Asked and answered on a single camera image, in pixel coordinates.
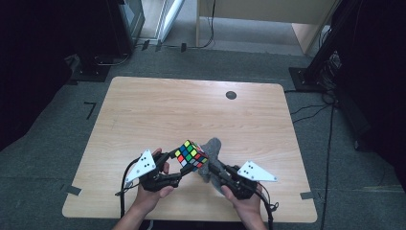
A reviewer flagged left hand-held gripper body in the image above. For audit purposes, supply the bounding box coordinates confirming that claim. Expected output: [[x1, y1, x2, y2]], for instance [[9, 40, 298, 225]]
[[124, 149, 180, 194]]

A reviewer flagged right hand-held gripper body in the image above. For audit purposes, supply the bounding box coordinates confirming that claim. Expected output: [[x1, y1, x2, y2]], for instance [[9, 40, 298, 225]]
[[219, 160, 279, 201]]

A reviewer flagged multicoloured puzzle cube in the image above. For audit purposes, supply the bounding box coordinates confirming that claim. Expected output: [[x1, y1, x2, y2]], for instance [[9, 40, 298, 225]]
[[173, 139, 210, 173]]

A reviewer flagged grey cloth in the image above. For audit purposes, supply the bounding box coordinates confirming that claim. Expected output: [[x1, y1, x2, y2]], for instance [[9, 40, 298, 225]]
[[197, 137, 237, 196]]

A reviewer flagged person's left hand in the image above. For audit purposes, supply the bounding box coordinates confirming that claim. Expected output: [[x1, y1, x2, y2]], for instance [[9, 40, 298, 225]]
[[131, 147, 175, 215]]

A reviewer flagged person's right hand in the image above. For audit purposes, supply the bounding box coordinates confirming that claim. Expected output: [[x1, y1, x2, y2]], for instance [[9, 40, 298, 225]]
[[220, 183, 265, 222]]

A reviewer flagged black angled floor tape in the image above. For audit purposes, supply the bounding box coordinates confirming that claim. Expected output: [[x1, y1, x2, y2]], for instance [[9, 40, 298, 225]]
[[83, 101, 98, 121]]

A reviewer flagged black metal stand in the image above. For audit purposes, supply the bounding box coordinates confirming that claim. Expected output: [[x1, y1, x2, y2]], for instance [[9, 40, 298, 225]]
[[288, 0, 353, 94]]

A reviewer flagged white upright panel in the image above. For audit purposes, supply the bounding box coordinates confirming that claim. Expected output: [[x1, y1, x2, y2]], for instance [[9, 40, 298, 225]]
[[155, 0, 187, 43]]

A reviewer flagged black monitor cabinet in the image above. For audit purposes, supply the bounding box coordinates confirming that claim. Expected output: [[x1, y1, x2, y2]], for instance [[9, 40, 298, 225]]
[[106, 0, 147, 56]]

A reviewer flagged dark curtain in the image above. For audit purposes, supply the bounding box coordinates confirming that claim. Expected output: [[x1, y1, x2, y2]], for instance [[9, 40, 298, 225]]
[[0, 0, 111, 151], [331, 0, 406, 193]]

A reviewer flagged light wooden desk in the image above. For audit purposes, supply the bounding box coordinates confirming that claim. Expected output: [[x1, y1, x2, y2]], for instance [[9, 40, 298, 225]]
[[194, 0, 340, 56]]

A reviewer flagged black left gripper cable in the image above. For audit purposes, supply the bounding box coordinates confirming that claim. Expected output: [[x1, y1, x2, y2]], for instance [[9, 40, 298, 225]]
[[115, 156, 143, 219]]

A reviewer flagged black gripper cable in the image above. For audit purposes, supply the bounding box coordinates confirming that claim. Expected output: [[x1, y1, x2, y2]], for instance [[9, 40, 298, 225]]
[[115, 156, 143, 219], [255, 183, 280, 230]]

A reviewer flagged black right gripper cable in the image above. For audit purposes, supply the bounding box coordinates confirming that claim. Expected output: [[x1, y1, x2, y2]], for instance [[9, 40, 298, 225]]
[[255, 183, 280, 230]]

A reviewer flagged long black floor cable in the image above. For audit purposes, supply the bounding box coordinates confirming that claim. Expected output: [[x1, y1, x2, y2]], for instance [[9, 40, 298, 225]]
[[320, 104, 335, 230]]

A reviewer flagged forked black floor cable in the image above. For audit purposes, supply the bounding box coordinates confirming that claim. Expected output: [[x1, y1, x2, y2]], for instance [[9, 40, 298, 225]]
[[283, 88, 337, 125]]

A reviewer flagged coiled black floor cable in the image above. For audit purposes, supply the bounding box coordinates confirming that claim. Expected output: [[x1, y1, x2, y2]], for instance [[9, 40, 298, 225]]
[[94, 52, 132, 67]]

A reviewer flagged black stand base plate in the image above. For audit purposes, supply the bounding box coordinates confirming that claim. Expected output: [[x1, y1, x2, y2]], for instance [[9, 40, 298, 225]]
[[67, 53, 112, 83]]

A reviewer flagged black hanging cable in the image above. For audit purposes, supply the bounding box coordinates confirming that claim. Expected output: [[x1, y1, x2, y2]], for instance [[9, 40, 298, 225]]
[[166, 0, 217, 50]]

